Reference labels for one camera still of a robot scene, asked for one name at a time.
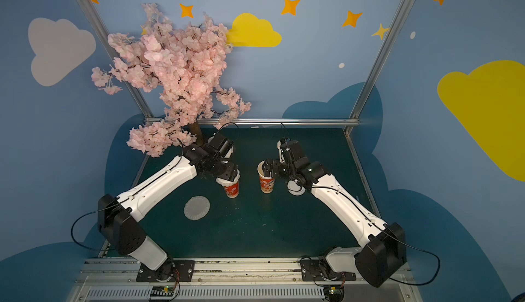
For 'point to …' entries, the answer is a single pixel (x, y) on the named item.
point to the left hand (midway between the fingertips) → (229, 169)
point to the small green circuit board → (163, 291)
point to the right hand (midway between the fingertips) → (275, 164)
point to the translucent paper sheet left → (196, 208)
